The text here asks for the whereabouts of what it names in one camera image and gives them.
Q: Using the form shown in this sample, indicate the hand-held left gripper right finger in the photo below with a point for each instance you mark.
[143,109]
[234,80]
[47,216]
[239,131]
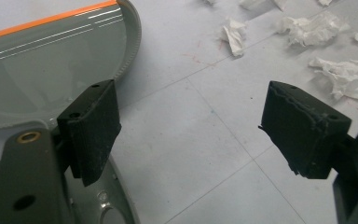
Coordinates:
[304,137]

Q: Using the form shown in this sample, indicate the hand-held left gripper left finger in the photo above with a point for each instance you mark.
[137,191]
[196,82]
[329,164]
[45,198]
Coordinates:
[90,133]

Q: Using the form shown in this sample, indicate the pile of white tissues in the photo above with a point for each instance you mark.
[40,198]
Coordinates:
[310,29]

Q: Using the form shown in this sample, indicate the grey dustpan with orange edge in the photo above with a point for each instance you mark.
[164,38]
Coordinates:
[43,62]

